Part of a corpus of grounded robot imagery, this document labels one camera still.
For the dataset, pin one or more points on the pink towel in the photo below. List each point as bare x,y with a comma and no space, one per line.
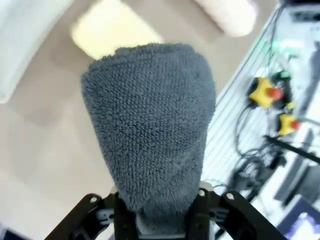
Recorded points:
232,15

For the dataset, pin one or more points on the cream fabric basket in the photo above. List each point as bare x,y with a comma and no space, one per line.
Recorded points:
22,42

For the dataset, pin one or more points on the green push button box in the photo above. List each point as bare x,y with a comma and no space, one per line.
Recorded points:
282,75

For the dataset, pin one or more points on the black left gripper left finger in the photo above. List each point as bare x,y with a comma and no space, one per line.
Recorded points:
120,220

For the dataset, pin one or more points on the small yellow emergency stop button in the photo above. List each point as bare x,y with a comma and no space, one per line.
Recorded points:
287,124

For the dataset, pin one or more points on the black metal bar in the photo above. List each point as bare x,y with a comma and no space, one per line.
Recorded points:
295,148

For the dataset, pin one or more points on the yellow rolled towel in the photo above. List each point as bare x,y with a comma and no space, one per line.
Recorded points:
112,30

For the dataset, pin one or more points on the slotted aluminium base plate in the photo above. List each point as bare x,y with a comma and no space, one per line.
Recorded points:
232,120

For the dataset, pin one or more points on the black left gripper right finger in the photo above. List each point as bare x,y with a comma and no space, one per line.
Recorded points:
215,217

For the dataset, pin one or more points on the grey terry towel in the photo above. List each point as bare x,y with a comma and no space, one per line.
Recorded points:
150,120

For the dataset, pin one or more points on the large yellow emergency stop button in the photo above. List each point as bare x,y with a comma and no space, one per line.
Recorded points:
262,91

